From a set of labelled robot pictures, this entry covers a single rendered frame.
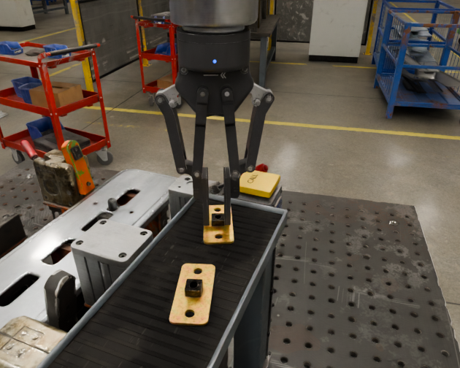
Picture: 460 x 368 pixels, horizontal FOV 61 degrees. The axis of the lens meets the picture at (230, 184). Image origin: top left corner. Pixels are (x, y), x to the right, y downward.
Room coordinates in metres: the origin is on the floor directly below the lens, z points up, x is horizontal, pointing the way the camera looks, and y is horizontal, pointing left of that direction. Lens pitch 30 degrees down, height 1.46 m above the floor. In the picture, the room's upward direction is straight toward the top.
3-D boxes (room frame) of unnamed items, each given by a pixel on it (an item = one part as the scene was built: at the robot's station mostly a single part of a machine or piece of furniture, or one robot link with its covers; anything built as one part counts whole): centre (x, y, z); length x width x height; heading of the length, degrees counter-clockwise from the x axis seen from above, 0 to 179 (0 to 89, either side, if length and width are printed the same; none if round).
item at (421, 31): (5.79, -2.54, 0.48); 1.20 x 0.80 x 0.95; 166
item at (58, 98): (2.85, 1.36, 0.49); 0.81 x 0.47 x 0.97; 61
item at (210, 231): (0.42, 0.02, 1.17); 0.08 x 0.04 x 0.01; 3
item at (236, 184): (0.42, -0.01, 1.23); 0.03 x 0.01 x 0.05; 93
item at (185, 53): (0.42, 0.02, 1.36); 0.08 x 0.07 x 0.09; 93
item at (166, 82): (4.55, 0.64, 0.49); 0.81 x 0.46 x 0.97; 155
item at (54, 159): (0.82, 0.40, 0.88); 0.15 x 0.11 x 0.36; 68
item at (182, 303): (0.30, 0.04, 1.17); 0.08 x 0.04 x 0.01; 176
